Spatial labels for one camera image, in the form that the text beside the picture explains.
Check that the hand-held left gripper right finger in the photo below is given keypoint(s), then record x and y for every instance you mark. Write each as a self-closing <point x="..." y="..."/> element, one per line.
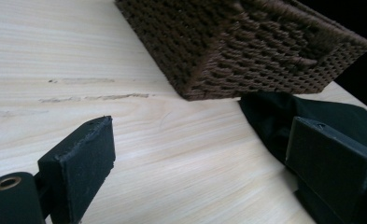
<point x="330" y="168"/>

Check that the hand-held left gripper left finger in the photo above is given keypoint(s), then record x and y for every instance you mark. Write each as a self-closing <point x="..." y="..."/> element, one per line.
<point x="78" y="165"/>

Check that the black cloth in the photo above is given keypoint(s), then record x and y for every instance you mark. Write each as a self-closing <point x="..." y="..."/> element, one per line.
<point x="268" y="121"/>

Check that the brown woven basket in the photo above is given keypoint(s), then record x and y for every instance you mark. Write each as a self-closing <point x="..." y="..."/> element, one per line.
<point x="234" y="46"/>

